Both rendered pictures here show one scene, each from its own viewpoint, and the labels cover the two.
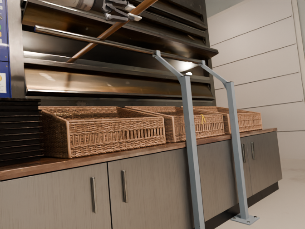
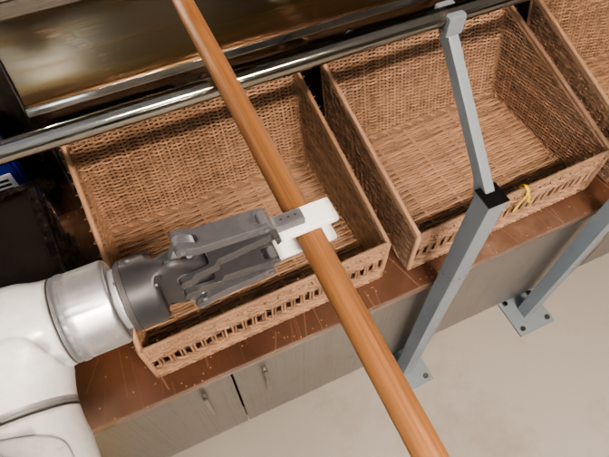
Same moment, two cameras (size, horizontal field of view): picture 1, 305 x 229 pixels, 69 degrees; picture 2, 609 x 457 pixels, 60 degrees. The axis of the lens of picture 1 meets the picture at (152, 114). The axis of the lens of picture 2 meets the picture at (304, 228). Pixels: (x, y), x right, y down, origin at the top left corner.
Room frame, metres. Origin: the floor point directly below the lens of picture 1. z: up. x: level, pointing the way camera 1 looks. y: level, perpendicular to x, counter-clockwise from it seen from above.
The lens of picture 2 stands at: (0.66, -0.04, 1.68)
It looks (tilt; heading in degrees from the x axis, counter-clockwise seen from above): 57 degrees down; 16
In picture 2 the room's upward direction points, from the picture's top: straight up
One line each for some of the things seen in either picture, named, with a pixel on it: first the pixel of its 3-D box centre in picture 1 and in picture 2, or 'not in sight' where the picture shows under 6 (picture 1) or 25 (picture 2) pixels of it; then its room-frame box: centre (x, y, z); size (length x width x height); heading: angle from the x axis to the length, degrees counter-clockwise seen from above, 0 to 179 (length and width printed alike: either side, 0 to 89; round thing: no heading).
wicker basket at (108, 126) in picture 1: (99, 125); (229, 211); (1.25, 0.30, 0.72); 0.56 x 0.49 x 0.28; 132
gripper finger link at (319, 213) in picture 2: (133, 9); (304, 219); (0.96, 0.05, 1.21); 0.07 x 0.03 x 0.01; 130
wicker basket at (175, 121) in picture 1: (174, 120); (459, 126); (1.65, -0.16, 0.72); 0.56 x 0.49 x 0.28; 132
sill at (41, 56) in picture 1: (143, 71); not in sight; (1.86, 0.04, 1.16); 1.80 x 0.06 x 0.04; 131
